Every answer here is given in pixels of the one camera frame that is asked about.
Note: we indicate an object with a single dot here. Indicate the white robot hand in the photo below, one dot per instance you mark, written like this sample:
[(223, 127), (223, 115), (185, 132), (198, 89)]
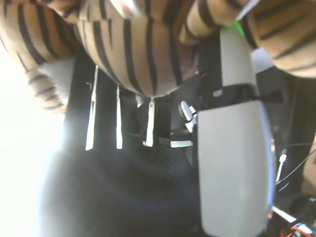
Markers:
[(232, 158)]

